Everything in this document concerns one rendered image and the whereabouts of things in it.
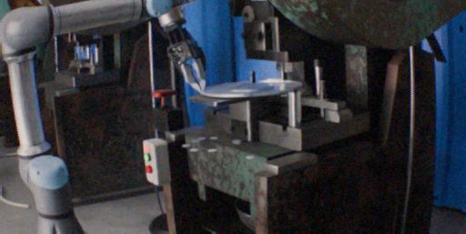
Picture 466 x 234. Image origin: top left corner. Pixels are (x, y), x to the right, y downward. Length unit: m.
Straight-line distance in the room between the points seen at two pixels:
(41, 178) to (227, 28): 2.69
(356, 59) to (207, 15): 2.42
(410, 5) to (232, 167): 0.69
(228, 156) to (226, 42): 2.33
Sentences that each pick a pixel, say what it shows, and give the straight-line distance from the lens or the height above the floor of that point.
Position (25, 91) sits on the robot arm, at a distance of 1.49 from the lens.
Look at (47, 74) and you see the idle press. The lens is 4.80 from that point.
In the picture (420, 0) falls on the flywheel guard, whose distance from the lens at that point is 1.52.
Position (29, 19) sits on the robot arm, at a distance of 1.36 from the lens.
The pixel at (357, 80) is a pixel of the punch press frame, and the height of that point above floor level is 0.79.
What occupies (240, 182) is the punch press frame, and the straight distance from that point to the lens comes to 1.61.
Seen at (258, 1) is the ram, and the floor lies 1.04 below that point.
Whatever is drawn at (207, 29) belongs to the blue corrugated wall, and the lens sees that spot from 4.08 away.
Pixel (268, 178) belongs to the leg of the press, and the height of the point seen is 0.62.
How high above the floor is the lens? 1.05
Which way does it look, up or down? 10 degrees down
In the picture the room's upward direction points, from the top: 3 degrees counter-clockwise
